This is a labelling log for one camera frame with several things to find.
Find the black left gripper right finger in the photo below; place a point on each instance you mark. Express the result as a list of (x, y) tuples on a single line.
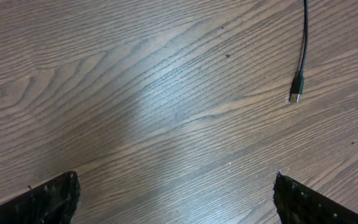
[(299, 204)]

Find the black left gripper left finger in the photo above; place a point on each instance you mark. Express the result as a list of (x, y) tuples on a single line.
[(54, 202)]

